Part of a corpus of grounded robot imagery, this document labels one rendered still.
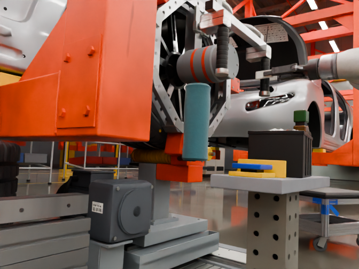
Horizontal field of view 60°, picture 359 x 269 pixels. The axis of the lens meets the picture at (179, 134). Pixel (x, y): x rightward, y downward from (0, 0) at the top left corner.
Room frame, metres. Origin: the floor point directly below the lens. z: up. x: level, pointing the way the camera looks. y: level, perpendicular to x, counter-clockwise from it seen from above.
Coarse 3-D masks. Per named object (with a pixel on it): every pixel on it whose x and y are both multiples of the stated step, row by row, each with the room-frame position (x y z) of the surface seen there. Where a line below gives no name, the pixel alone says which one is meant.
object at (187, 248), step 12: (180, 240) 1.28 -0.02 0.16; (192, 240) 1.26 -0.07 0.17; (204, 240) 1.32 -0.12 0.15; (216, 240) 1.40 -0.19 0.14; (132, 252) 1.07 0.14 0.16; (144, 252) 1.12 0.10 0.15; (156, 252) 1.09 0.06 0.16; (168, 252) 1.14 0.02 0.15; (180, 252) 1.19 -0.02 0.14; (192, 252) 1.26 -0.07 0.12; (204, 252) 1.33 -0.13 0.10; (132, 264) 1.04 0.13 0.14; (144, 264) 1.04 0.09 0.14; (156, 264) 1.09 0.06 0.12; (168, 264) 1.14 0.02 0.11; (180, 264) 1.20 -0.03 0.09
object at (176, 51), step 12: (180, 12) 1.24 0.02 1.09; (168, 24) 1.24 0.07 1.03; (180, 24) 1.34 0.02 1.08; (168, 36) 1.25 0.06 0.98; (180, 36) 1.42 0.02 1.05; (168, 48) 1.51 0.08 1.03; (180, 48) 1.48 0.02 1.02; (168, 60) 1.29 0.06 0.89; (168, 84) 1.24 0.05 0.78; (180, 84) 1.33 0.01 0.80; (168, 96) 1.24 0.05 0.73; (180, 96) 1.30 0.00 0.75; (180, 108) 1.30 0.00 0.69
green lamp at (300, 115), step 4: (296, 112) 1.00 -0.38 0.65; (300, 112) 1.00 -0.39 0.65; (304, 112) 0.99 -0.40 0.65; (308, 112) 1.01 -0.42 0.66; (296, 116) 1.00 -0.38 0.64; (300, 116) 1.00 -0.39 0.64; (304, 116) 0.99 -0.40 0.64; (308, 116) 1.01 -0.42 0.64; (296, 120) 1.00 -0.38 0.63; (300, 120) 1.00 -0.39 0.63; (304, 120) 0.99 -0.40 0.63; (308, 120) 1.01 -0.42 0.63
